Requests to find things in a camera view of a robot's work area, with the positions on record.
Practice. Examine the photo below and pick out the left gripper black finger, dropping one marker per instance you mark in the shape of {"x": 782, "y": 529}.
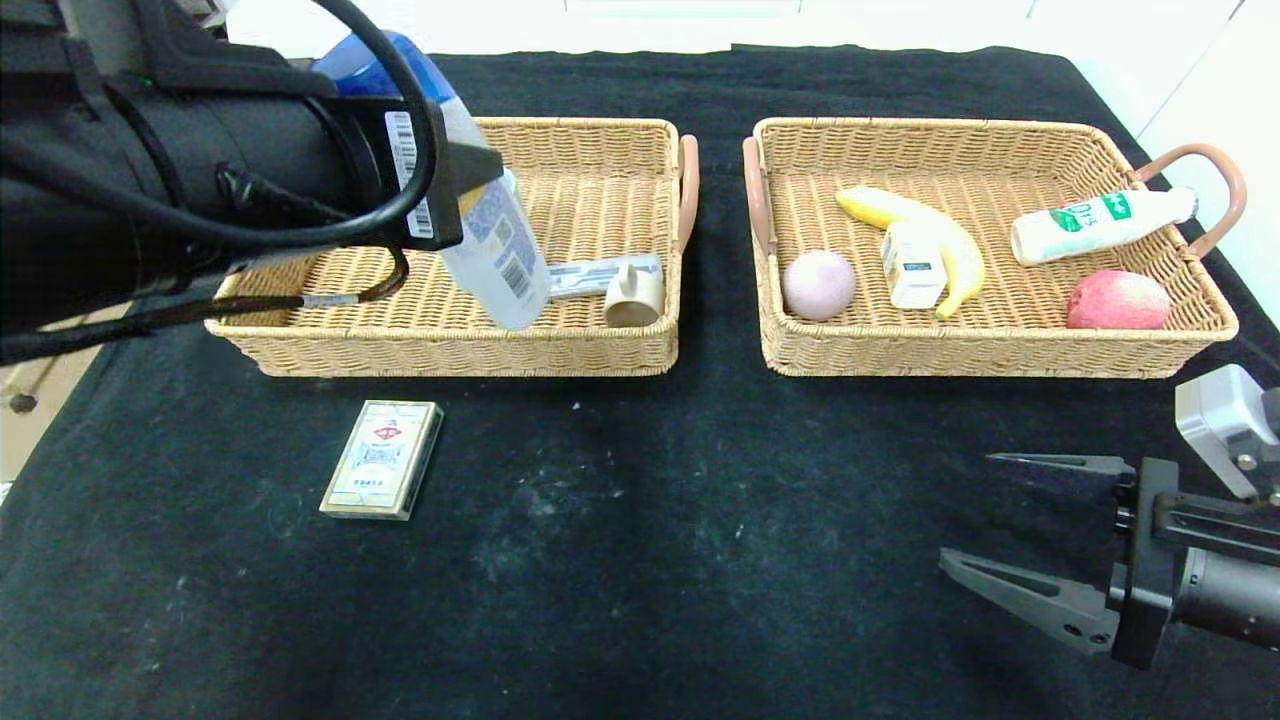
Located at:
{"x": 470, "y": 168}

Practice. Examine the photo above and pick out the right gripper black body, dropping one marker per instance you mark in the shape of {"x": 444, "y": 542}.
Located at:
{"x": 1140, "y": 560}

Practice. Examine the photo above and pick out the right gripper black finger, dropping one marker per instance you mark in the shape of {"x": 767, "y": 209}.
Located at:
{"x": 1070, "y": 464}
{"x": 1050, "y": 600}

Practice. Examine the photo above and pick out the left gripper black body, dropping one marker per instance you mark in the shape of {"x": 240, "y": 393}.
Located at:
{"x": 413, "y": 172}

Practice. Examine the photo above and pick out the white bottle with blue cap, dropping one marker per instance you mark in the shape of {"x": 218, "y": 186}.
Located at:
{"x": 500, "y": 270}

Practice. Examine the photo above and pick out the small beige cup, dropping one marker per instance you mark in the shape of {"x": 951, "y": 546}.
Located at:
{"x": 638, "y": 300}

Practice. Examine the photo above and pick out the yellow banana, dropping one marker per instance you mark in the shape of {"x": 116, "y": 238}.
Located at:
{"x": 960, "y": 255}

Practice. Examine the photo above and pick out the white juice carton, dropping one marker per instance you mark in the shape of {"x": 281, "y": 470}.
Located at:
{"x": 912, "y": 270}

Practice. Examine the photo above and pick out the playing card box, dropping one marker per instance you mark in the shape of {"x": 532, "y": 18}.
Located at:
{"x": 382, "y": 460}

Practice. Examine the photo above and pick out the pale pink egg-shaped ball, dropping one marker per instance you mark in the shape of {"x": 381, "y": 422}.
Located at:
{"x": 818, "y": 285}

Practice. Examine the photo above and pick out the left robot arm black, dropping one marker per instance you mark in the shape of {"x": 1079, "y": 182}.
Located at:
{"x": 150, "y": 150}

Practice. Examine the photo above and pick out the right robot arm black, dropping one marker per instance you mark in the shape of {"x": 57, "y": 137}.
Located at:
{"x": 1230, "y": 600}

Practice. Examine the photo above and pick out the grey flat blister pack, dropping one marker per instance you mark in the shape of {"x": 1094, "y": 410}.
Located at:
{"x": 600, "y": 272}

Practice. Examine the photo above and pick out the red apple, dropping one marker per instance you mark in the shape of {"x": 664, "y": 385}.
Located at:
{"x": 1117, "y": 302}

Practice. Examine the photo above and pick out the white milk bottle green label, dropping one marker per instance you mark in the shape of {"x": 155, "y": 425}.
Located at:
{"x": 1090, "y": 225}

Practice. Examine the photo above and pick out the white table behind cloth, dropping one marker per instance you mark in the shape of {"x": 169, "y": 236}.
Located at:
{"x": 700, "y": 25}

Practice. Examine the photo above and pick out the right wrist grey camera box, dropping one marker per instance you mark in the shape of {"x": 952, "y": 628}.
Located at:
{"x": 1215, "y": 410}

